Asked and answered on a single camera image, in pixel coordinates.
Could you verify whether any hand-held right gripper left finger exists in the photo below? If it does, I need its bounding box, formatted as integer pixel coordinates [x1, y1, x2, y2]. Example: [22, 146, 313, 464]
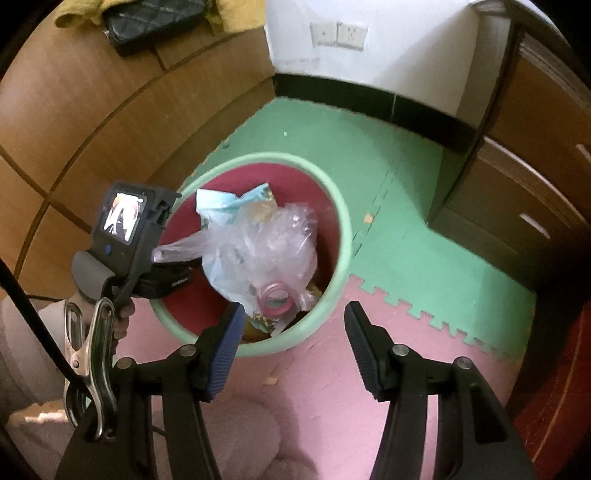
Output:
[55, 302, 246, 480]

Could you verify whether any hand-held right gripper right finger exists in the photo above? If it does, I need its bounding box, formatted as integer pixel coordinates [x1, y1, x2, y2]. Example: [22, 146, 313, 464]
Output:
[344, 301, 539, 480]

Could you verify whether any yellow snack packet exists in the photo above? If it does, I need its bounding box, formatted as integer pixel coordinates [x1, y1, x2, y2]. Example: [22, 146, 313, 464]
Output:
[244, 314, 301, 344]

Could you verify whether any red bucket with green rim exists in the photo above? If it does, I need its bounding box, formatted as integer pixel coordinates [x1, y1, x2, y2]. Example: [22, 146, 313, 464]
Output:
[149, 151, 355, 359]

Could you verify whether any pink tape roll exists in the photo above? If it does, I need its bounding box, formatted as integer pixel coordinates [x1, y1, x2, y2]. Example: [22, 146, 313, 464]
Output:
[255, 281, 297, 315]

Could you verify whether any light blue printed packet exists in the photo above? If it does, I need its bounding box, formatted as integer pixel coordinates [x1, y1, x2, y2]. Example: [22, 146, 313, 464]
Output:
[195, 183, 279, 232]

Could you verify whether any clear plastic bag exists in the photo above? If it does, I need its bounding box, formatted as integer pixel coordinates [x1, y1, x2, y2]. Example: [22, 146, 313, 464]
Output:
[151, 202, 320, 311]

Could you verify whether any person's left hand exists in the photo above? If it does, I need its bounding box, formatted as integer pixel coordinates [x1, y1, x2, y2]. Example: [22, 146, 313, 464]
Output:
[111, 298, 137, 344]

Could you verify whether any pink foam floor mat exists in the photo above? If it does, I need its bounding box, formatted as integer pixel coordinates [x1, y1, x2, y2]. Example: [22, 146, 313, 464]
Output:
[104, 274, 525, 480]

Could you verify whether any person's fleece-clad leg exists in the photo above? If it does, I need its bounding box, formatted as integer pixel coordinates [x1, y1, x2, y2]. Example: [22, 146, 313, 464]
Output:
[150, 396, 320, 480]

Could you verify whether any wooden wardrobe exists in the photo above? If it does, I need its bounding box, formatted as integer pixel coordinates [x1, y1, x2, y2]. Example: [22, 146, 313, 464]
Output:
[0, 0, 279, 305]

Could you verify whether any metal spring clamp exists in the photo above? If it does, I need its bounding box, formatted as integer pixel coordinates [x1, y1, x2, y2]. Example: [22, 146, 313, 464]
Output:
[62, 296, 119, 443]

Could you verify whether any green foam floor mat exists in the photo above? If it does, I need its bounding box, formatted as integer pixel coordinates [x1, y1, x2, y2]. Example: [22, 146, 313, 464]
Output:
[184, 97, 540, 366]

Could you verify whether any red bed skirt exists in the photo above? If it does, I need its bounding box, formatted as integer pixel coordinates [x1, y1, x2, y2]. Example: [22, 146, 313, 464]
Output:
[505, 298, 591, 480]

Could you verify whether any black quilted bag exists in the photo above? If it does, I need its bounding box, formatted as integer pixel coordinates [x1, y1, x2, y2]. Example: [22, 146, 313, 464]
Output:
[102, 0, 207, 58]

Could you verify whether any nightstand drawer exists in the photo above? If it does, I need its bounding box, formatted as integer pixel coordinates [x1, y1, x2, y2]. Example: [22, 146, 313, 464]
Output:
[429, 136, 587, 291]
[480, 51, 591, 208]

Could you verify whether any yellow fleece coat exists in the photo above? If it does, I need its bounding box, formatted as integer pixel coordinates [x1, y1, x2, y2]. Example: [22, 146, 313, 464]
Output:
[55, 0, 267, 34]

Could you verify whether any dark wooden nightstand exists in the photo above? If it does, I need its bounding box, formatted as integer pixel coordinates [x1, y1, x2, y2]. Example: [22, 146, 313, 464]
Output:
[426, 0, 591, 296]

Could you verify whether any black cable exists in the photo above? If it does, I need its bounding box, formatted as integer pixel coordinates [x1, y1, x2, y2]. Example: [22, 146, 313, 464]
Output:
[0, 257, 77, 386]

